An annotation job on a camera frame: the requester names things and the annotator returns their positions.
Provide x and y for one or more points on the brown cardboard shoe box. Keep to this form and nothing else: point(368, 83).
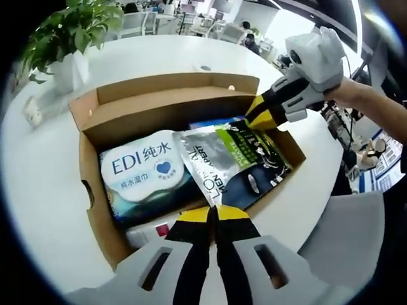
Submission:
point(95, 222)

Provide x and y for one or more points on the blue wet wipes soft pack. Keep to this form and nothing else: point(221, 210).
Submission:
point(140, 171)

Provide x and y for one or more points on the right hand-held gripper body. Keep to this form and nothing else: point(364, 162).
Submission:
point(321, 63)

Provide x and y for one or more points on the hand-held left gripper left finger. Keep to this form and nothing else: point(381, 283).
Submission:
point(190, 254)

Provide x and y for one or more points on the blue tissue pack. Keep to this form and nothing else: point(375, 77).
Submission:
point(203, 124)

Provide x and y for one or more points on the blue white wall poster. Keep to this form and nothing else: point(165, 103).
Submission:
point(389, 165)

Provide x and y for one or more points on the green plant in white pot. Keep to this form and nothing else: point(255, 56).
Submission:
point(73, 31)

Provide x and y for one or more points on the row of white desk chairs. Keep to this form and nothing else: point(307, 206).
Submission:
point(149, 22)

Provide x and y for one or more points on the white patterned paper cup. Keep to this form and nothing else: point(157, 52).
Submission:
point(32, 112)

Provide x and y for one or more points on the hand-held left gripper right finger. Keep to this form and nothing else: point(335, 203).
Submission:
point(238, 254)

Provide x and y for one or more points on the silver green black mask sachet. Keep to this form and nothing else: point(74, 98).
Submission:
point(254, 165)

